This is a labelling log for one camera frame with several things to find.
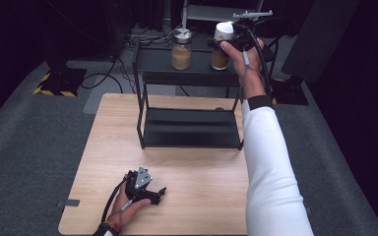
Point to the person's left hand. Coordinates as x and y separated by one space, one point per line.
124 211

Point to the white metal stand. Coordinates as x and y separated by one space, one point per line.
210 13

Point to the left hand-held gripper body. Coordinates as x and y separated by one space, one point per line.
142 178

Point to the small dark round object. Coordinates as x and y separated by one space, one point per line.
220 108

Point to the grey curtain panel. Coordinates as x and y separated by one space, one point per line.
318 39

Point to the yellow-black striped floor plate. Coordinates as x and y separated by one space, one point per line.
62 82
290 93

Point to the person's right hand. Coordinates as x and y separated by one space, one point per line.
247 72

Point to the glass jar with silver lid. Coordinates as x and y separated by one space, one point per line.
181 55

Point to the glass jar with white cap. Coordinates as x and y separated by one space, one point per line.
223 31

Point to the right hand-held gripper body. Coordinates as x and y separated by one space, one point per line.
246 32

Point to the black metal two-tier rack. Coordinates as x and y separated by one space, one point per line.
190 128

